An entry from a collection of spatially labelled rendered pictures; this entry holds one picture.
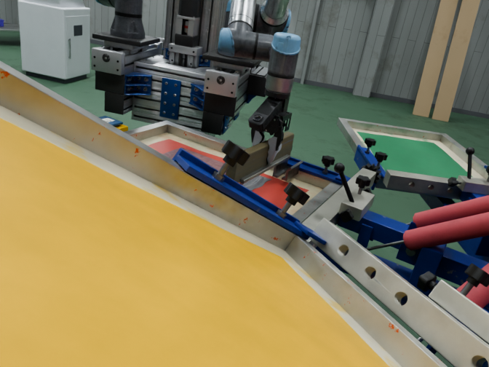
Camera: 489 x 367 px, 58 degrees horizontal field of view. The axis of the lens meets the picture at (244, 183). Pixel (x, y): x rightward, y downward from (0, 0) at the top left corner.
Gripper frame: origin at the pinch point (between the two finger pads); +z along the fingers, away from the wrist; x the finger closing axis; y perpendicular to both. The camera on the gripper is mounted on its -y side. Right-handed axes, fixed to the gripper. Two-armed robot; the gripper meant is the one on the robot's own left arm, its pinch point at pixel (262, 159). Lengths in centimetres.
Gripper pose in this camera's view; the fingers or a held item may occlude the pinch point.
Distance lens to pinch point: 129.5
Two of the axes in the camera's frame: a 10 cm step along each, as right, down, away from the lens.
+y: 5.1, -2.9, 8.1
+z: -1.5, 9.0, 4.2
